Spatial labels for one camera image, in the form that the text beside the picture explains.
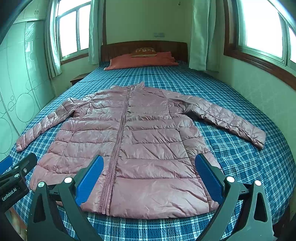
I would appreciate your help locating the dark wooden nightstand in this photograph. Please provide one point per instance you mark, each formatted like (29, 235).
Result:
(78, 78)

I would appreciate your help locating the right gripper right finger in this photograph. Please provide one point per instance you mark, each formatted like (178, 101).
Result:
(254, 220)

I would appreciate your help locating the left window outer curtain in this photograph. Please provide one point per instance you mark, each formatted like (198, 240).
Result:
(51, 48)

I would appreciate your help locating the left window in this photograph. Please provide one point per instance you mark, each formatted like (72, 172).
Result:
(72, 19)

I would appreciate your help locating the blue plaid bed cover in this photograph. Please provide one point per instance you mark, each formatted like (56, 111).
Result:
(273, 165)

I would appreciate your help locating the window curtain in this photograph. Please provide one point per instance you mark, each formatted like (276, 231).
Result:
(95, 31)
(51, 48)
(206, 36)

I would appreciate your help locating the pink quilted puffer jacket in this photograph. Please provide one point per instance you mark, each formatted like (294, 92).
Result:
(148, 141)

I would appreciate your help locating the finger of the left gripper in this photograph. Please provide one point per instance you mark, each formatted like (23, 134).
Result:
(5, 164)

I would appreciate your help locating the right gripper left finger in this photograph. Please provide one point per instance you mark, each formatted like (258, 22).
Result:
(45, 222)

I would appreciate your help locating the left window inner curtain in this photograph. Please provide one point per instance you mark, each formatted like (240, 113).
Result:
(95, 31)

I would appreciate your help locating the right window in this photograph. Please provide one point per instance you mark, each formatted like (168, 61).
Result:
(261, 33)

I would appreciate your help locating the brown embroidered cushion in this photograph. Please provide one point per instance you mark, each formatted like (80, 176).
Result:
(144, 52)

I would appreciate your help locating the red pillow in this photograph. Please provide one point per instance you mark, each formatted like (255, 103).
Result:
(127, 61)

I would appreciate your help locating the white wardrobe with circles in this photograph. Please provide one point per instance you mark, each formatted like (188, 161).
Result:
(25, 83)

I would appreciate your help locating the right window curtain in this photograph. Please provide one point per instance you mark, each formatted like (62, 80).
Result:
(206, 36)

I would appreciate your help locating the window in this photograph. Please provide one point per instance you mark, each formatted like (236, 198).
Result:
(72, 19)
(261, 33)

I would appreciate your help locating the white wall socket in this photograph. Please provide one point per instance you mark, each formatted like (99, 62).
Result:
(159, 35)

